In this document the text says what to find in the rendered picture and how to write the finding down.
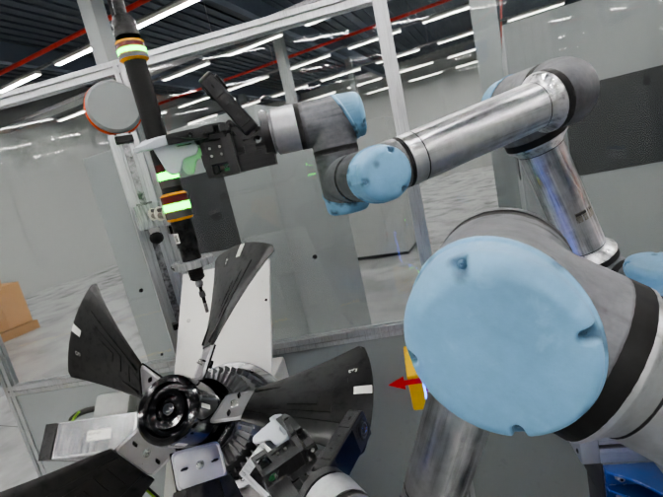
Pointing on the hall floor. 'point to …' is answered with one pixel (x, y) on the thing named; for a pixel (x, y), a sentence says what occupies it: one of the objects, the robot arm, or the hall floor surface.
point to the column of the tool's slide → (147, 231)
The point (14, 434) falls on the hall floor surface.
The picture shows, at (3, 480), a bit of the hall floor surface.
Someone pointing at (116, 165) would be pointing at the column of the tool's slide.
